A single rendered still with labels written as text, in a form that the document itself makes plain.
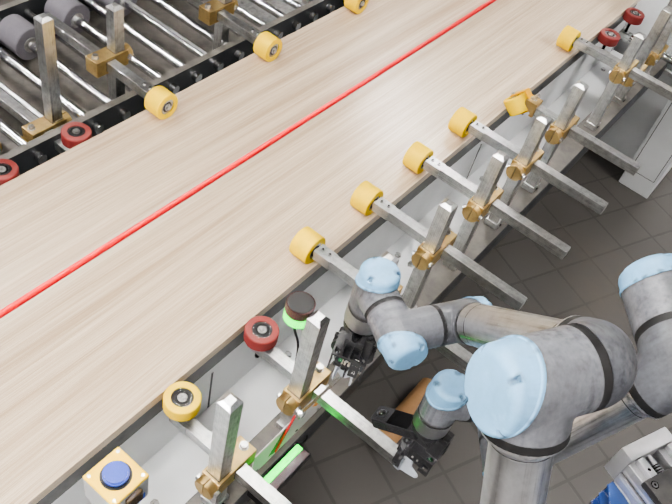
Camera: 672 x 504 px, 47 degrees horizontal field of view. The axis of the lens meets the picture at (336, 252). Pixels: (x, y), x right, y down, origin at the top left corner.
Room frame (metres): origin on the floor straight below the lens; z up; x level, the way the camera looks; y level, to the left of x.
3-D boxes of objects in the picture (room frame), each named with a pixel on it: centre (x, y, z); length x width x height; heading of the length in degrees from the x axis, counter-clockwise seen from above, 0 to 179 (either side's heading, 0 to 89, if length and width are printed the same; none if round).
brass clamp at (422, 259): (1.41, -0.24, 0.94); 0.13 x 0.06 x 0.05; 153
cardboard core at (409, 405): (1.50, -0.39, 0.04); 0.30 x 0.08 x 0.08; 153
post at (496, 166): (1.62, -0.34, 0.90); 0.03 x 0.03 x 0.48; 63
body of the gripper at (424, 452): (0.85, -0.28, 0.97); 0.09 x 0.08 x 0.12; 63
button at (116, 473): (0.49, 0.23, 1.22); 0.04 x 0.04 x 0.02
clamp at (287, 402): (0.97, -0.01, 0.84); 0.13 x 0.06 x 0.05; 153
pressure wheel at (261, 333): (1.05, 0.11, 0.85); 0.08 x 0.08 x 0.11
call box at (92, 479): (0.49, 0.23, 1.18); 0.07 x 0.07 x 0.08; 63
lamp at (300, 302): (0.97, 0.04, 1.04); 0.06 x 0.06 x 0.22; 63
